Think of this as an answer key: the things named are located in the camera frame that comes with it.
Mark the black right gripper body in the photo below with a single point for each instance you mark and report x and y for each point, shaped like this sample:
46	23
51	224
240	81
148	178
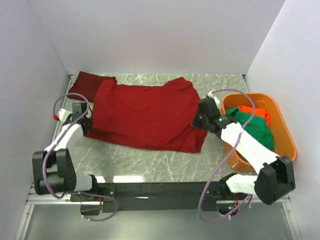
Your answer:
199	121

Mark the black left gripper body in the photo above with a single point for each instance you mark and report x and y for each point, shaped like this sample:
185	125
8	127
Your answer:
90	124

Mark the red t shirt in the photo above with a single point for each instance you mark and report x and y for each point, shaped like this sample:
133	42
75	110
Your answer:
148	117

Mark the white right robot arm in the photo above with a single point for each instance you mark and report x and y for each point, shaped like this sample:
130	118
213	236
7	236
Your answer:
275	174

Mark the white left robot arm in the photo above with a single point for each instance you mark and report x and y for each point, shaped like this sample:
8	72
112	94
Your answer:
53	169

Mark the folded dark red shirt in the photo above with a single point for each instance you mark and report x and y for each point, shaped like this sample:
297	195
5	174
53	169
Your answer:
87	85

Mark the orange t shirt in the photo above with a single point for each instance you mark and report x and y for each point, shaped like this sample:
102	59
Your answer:
259	112

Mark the green t shirt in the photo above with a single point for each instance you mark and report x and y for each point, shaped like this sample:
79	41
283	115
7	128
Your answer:
257	127

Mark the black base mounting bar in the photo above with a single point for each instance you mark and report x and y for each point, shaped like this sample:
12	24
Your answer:
106	197

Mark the orange plastic tub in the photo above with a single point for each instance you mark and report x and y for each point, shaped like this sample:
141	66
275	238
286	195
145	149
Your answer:
283	142

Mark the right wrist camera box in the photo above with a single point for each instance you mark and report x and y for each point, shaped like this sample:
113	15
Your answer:
213	96

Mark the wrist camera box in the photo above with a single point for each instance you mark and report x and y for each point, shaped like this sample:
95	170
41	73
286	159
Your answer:
62	115
213	96

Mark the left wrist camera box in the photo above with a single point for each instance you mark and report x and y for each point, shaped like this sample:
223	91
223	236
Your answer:
62	115

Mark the aluminium frame rail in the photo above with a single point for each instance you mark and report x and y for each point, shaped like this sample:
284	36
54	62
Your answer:
37	131

